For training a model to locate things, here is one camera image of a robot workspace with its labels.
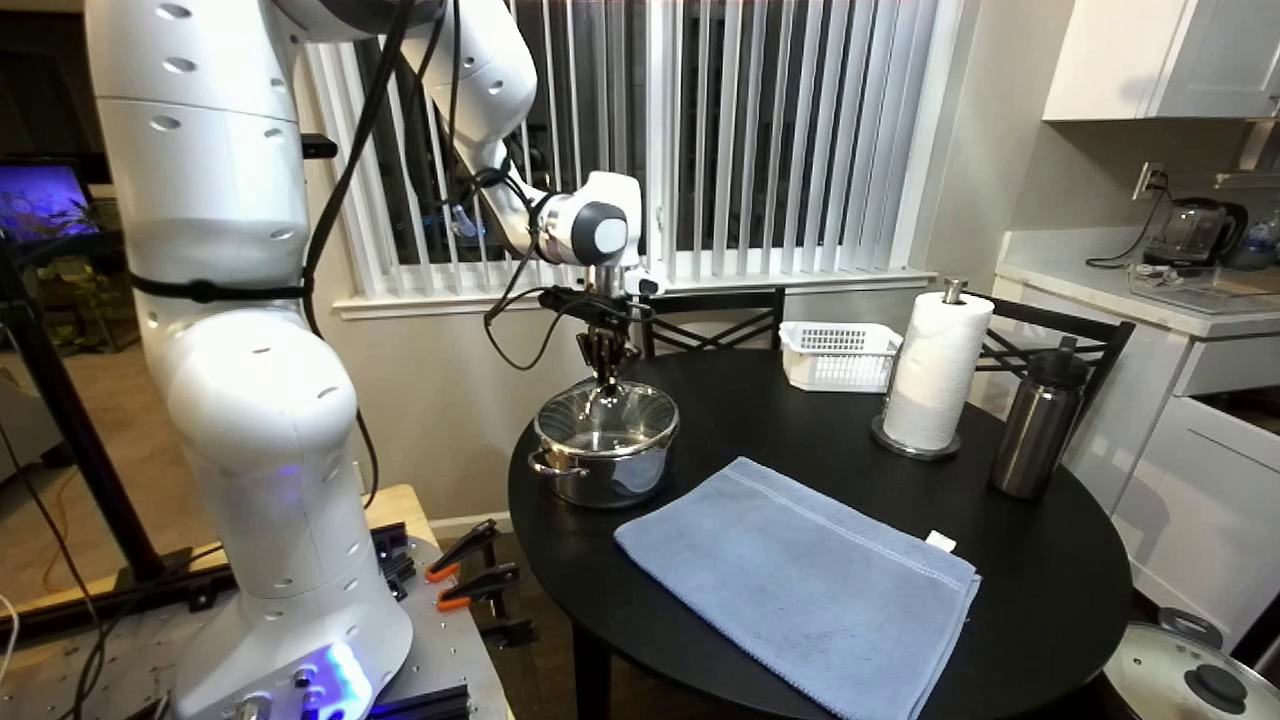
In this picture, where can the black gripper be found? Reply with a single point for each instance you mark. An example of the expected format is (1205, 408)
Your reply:
(609, 302)

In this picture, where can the glass pot lid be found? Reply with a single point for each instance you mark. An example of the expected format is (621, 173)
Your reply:
(621, 417)

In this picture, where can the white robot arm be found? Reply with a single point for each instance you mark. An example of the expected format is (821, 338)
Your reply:
(209, 182)

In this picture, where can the stainless steel pot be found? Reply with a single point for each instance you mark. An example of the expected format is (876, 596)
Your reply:
(602, 477)

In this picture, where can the black chair far side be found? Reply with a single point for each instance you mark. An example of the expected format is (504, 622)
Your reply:
(713, 323)

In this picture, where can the black orange clamp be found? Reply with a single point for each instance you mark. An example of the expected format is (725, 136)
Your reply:
(476, 543)
(473, 589)

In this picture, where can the white plastic basket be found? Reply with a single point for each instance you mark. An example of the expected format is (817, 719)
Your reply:
(837, 358)

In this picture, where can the white vertical blinds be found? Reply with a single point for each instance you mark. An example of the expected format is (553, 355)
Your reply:
(773, 143)

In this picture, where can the paper towel roll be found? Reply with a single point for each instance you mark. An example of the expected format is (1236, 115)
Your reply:
(934, 375)

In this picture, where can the blue towel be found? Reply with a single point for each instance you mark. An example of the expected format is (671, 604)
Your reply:
(844, 611)

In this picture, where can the black chair behind basket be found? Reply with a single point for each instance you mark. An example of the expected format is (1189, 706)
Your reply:
(1054, 347)

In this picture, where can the steel water bottle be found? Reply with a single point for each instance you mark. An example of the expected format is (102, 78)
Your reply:
(1043, 417)

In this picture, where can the white kitchen counter cabinet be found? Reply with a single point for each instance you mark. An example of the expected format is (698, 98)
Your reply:
(1172, 458)

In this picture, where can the black toaster appliance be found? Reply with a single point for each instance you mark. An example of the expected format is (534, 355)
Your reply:
(1199, 233)

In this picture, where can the white upper cabinet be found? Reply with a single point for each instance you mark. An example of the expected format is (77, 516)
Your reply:
(1169, 61)

